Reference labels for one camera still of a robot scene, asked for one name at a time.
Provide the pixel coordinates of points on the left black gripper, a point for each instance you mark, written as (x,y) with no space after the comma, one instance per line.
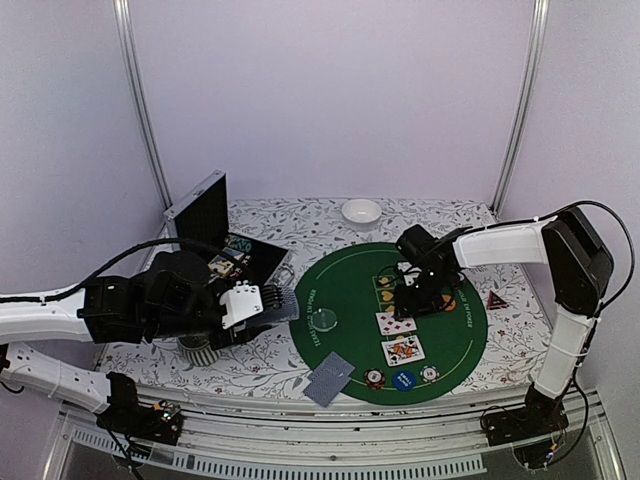
(239,336)

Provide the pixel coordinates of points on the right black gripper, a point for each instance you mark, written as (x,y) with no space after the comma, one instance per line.
(406,308)

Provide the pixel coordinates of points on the blue playing card deck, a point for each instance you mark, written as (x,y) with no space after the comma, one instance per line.
(290,305)

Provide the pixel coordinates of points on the face-up diamonds card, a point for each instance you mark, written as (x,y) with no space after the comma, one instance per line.
(390,325)

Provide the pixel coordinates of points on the clear acrylic dealer button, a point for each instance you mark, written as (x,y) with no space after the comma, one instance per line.
(324,320)

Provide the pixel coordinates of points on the face-up queen card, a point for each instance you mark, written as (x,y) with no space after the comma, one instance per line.
(403,351)

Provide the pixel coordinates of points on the red black triangle button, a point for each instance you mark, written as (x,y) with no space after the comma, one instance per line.
(495,302)

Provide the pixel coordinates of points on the white chip stack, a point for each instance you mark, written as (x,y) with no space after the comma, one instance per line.
(429,374)

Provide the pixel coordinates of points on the blue small blind button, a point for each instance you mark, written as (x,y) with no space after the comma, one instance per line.
(404,381)

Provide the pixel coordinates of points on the dealt blue playing card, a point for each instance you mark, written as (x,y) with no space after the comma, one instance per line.
(332,363)

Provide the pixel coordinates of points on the red chip stack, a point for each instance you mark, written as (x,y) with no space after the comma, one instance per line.
(374,378)

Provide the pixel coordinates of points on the orange big blind button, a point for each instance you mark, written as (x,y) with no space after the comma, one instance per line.
(450,304)

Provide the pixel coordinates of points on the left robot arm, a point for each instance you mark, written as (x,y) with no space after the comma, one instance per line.
(175,297)

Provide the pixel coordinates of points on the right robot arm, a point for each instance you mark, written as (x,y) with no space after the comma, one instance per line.
(580,267)

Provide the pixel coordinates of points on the striped ceramic mug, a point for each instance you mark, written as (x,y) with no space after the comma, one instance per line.
(197,350)

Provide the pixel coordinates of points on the card deck in case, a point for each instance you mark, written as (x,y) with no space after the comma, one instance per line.
(221,266)

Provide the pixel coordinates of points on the round green poker mat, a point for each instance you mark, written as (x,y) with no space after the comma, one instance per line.
(347,282)

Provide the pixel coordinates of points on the poker chips back row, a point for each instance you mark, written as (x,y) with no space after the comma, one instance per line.
(239,243)

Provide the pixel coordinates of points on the white ceramic bowl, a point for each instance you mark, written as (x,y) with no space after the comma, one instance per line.
(361,211)

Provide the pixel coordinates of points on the aluminium poker chip case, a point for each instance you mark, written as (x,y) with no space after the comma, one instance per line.
(203,215)

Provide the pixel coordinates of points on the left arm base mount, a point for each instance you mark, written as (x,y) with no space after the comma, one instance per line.
(160,423)

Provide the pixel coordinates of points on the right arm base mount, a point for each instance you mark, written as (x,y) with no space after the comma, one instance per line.
(534,419)

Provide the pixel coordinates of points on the right aluminium frame post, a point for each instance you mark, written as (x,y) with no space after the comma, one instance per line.
(533,57)

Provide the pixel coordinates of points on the aluminium frame post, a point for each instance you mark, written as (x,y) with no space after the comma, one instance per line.
(125,30)
(533,57)

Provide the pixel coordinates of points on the left aluminium frame post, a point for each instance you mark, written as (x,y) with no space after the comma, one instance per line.
(125,30)

